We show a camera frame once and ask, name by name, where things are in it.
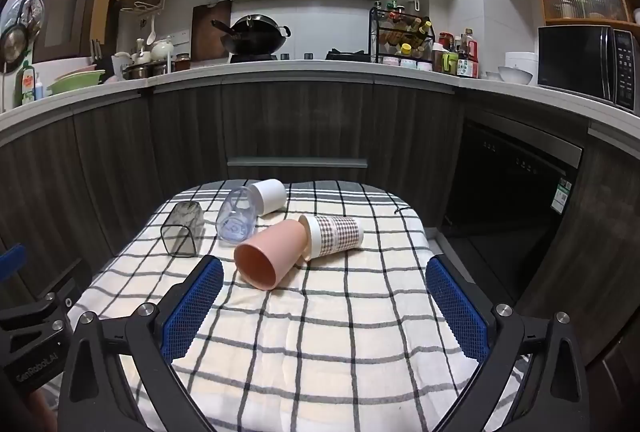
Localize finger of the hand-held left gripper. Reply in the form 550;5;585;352
0;243;94;365

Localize black checked white tablecloth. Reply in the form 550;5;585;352
67;179;532;432

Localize green plastic basin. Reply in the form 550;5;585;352
47;69;107;96

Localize clear bluish cup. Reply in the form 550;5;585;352
215;186;261;245

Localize green dish soap bottle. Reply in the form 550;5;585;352
20;62;37;108

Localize steel pot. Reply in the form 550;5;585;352
122;62;169;80

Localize dark wood base cabinets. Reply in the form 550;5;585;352
0;74;640;368

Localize white rice cooker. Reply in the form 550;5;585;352
504;52;540;75

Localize hanging frying pan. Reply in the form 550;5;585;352
0;0;46;75

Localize gas stove burner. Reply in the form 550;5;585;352
325;48;371;62

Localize dark sauce bottle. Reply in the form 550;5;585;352
457;29;480;79

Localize white pitcher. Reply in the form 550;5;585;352
112;52;134;80

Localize white cup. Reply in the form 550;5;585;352
248;178;288;217

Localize black wok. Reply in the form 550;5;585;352
211;14;292;58

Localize black spice rack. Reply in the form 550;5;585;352
369;4;436;65

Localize black microwave oven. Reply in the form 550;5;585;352
537;25;640;115

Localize grey transparent square cup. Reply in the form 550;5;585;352
160;200;206;258

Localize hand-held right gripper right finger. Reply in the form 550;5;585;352
426;254;592;432

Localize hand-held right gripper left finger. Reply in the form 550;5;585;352
57;256;224;432

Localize pink cup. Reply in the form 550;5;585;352
234;219;312;291

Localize large white bowl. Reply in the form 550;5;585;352
497;66;534;86

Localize built-in black dishwasher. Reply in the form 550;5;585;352
442;114;585;309

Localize dark wooden cutting board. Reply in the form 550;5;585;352
191;0;233;62

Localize brown checked cup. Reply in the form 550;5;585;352
298;213;365;261

